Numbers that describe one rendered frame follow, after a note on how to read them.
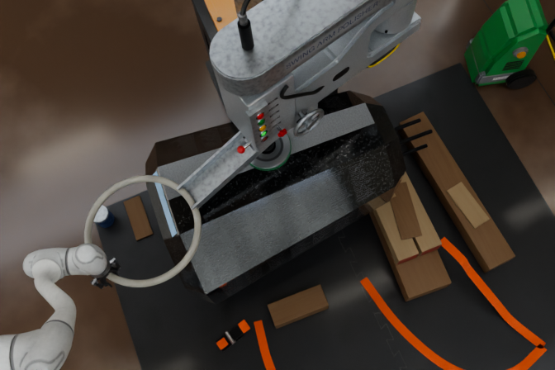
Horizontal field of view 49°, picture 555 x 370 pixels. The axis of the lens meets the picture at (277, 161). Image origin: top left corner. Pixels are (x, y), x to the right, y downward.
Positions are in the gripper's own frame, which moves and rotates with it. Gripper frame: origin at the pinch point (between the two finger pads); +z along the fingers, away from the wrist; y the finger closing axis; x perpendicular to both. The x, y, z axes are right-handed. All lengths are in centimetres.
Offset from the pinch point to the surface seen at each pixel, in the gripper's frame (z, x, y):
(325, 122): -8, -31, 112
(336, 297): 75, -78, 67
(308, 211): 6, -48, 76
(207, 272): 14.8, -27.1, 28.5
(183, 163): -3, 9, 58
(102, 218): 69, 51, 23
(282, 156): -8, -25, 86
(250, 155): -24, -19, 72
